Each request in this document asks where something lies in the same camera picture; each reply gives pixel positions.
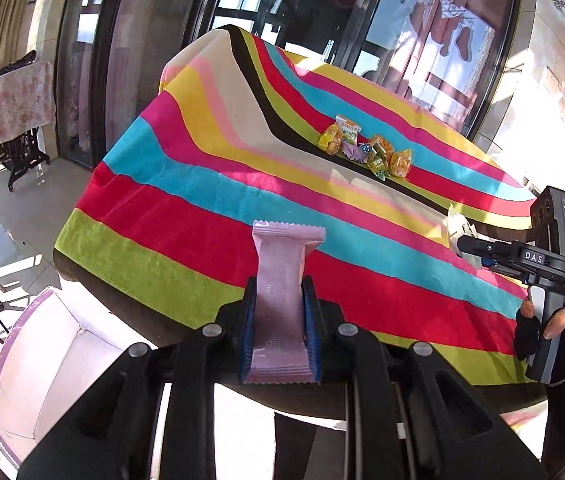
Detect white storage box purple trim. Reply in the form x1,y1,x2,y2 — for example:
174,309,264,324
0,287,156,466

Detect orange cracker packet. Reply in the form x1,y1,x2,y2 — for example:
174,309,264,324
389,148,413,179

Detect green pea snack packet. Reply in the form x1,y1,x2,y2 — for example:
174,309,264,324
366,153,390,182

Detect striped colourful table cloth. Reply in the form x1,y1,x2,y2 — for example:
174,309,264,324
55,25,533,386

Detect white yellow lemon packet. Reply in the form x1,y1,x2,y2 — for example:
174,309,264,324
335,114,362,145

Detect yellow chips packet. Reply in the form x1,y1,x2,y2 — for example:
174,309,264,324
317,124,343,156

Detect purple pink small packet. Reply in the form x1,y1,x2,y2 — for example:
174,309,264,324
340,141,368,164

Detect floral cloth side table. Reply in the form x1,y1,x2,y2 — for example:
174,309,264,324
0,50,56,192

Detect right hand black glove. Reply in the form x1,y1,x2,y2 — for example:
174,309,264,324
514,299,565,362

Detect pink wafer packet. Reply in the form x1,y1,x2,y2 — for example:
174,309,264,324
246,220,326,385

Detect orange yellow snack packet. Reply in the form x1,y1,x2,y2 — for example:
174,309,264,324
368,134,394,159

